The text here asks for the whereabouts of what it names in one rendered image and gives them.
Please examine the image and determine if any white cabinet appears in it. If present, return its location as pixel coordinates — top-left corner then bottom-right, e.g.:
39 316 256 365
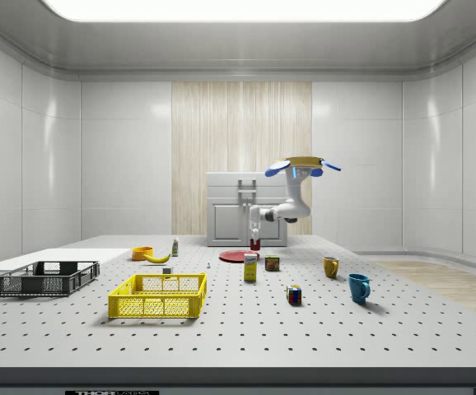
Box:
205 171 289 249

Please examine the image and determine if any yellow mug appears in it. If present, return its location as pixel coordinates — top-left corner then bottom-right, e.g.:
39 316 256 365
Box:
322 255 341 279

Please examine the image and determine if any red plate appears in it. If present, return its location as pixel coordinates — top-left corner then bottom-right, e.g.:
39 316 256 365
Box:
218 249 261 265

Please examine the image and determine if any yellow bowl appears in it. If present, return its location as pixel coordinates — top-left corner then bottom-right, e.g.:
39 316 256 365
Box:
131 245 155 262

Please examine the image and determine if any banana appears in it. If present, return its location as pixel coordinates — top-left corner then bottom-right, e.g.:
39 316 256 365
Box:
142 252 172 265

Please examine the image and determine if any puzzle cube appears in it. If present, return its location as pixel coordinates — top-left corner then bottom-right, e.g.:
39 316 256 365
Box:
285 284 304 306

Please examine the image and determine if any white and yellow box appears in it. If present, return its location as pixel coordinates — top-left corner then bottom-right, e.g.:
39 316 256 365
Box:
243 252 259 283

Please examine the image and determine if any yellow basket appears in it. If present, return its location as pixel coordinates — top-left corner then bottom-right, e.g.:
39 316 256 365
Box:
107 272 208 319

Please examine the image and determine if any white board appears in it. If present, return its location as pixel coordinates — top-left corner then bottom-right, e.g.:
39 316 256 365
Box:
0 247 130 273

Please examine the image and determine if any blue mug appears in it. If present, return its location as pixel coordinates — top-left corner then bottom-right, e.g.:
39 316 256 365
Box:
347 272 372 305

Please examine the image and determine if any dark grey basket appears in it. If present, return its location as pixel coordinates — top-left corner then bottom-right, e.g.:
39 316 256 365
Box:
0 259 101 299

